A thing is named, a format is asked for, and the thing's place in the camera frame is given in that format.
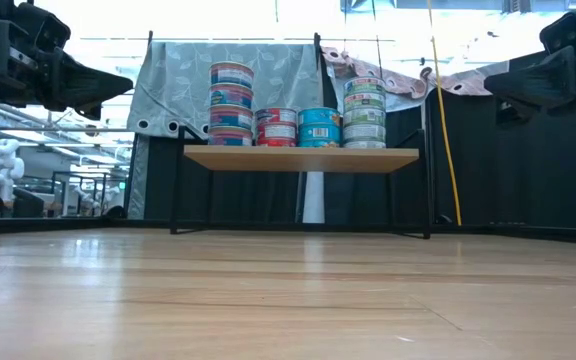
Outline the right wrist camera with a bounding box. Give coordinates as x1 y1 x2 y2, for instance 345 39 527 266
539 12 576 54

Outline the black metal rack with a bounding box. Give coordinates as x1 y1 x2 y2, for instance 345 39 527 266
50 170 130 219

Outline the pink grommet curtain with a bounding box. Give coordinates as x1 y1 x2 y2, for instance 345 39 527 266
321 46 499 100

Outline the white pole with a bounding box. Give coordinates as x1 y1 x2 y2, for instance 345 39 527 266
301 172 326 225

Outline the black backdrop curtain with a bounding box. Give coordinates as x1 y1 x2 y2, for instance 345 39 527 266
145 49 576 231

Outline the black chair back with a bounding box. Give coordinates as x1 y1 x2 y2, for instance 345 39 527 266
11 187 47 219

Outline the wooden shelf board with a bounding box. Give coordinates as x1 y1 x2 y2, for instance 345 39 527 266
182 144 420 175

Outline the black table frame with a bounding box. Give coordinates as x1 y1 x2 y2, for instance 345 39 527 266
0 215 576 246

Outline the wooden shelf with black legs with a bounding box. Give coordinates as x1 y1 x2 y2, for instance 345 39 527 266
169 124 432 240

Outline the grey leaf-print curtain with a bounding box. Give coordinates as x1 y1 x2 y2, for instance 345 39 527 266
126 40 324 221

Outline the yellow cable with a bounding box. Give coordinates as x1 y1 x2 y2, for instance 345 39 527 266
426 0 463 227

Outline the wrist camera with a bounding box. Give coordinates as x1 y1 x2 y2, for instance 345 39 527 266
539 12 576 54
15 2 73 54

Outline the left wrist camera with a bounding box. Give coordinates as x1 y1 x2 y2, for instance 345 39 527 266
15 2 73 54

